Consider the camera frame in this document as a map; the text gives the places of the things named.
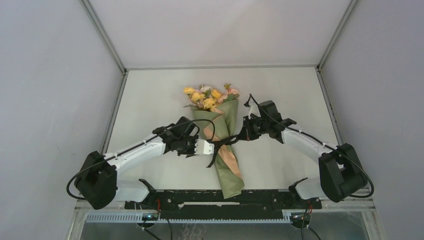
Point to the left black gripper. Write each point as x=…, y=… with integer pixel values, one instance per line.
x=192, y=151

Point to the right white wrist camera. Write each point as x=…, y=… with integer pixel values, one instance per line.
x=253, y=110

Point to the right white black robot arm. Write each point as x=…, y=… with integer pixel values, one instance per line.
x=341, y=174

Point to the white slotted cable duct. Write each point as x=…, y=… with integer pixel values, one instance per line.
x=131, y=217

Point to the yellow flower stem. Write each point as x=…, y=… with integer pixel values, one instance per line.
x=200, y=101

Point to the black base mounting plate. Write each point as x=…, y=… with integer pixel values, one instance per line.
x=230, y=212

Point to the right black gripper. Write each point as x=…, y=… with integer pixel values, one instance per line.
x=246, y=133

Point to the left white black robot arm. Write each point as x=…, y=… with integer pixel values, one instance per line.
x=100, y=182

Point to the aluminium frame rail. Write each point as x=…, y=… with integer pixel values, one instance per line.
x=264, y=199

